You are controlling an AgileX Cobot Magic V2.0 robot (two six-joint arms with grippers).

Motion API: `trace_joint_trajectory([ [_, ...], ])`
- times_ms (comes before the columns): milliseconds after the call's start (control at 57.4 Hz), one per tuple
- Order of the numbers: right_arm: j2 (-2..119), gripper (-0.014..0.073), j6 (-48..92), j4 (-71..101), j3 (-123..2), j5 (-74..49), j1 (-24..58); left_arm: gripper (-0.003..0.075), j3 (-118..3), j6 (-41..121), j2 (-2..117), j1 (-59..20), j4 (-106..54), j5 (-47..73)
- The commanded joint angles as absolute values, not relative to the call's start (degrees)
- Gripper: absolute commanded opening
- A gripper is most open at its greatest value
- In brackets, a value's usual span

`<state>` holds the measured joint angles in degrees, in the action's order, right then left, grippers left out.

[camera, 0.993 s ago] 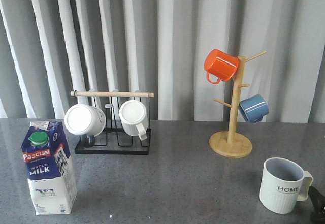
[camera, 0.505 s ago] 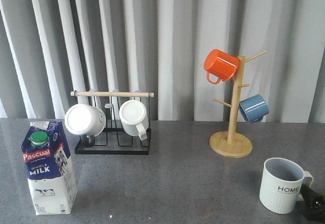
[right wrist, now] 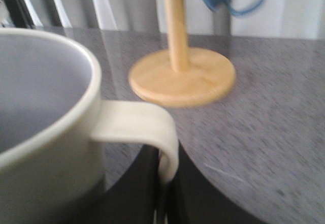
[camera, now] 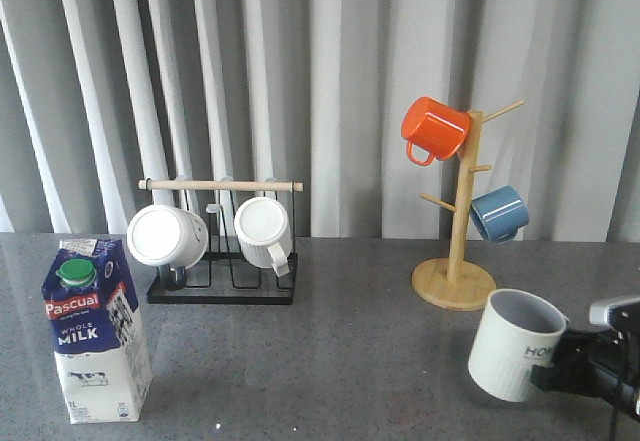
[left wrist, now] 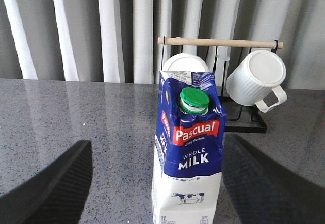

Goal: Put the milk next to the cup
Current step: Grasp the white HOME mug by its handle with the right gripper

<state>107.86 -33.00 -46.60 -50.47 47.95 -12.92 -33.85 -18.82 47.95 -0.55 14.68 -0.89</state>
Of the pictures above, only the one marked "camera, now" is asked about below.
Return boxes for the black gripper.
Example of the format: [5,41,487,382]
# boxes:
[530,329,639,421]

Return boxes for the white HOME mug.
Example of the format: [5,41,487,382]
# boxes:
[468,289,567,402]

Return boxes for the Pascual whole milk carton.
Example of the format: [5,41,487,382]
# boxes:
[41,238,152,424]

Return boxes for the wooden mug tree stand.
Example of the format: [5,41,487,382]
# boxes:
[411,110,496,311]

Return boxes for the blue enamel mug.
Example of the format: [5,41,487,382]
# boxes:
[470,185,529,243]

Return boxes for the orange enamel mug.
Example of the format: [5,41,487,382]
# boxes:
[401,97,471,166]

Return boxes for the white ribbed mug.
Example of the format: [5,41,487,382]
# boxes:
[234,197,293,277]

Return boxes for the white smooth mug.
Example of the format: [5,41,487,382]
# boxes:
[127,205,209,269]

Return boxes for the grey pleated curtain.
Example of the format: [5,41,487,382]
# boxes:
[1,0,639,242]

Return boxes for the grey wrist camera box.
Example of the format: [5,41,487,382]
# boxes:
[589,295,639,333]

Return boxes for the black wire mug rack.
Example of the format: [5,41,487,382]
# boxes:
[139,178,304,305]

